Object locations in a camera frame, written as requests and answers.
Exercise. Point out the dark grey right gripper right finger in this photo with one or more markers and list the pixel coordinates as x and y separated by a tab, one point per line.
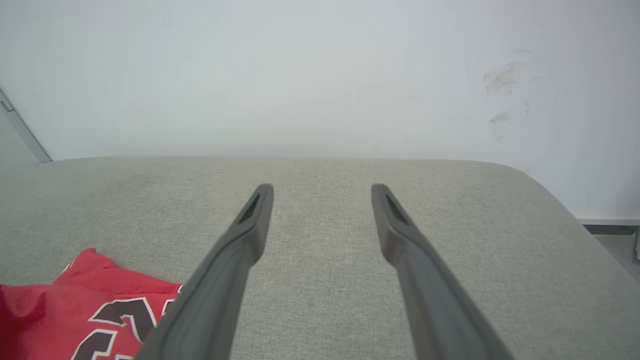
435	300

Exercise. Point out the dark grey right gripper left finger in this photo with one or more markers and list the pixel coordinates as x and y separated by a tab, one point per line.
215	300

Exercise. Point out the red and white jersey garment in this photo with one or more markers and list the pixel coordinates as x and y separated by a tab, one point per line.
50	310

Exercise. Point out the grey fabric sofa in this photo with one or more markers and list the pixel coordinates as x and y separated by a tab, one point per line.
320	280

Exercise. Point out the dark grey baseboard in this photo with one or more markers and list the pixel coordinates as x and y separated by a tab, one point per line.
610	227

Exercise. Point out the grey wall trim strip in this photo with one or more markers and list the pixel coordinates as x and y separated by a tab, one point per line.
25	135

